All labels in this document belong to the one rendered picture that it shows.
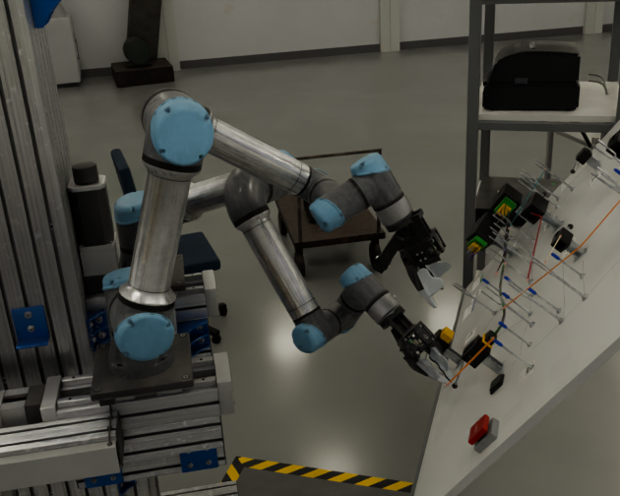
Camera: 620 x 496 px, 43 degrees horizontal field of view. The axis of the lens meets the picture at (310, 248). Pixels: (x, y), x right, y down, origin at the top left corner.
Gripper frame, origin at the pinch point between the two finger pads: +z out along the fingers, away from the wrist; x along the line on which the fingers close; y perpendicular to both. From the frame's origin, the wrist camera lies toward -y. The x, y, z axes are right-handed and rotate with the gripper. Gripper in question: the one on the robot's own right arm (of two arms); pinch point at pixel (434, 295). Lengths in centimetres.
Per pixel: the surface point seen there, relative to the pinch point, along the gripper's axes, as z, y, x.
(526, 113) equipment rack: -6, 17, 98
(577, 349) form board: 11.9, 28.8, -21.3
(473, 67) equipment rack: -28, 11, 93
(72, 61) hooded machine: -197, -617, 766
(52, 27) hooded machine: -246, -607, 759
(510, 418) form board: 20.1, 11.3, -24.8
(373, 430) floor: 94, -104, 108
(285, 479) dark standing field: 80, -126, 69
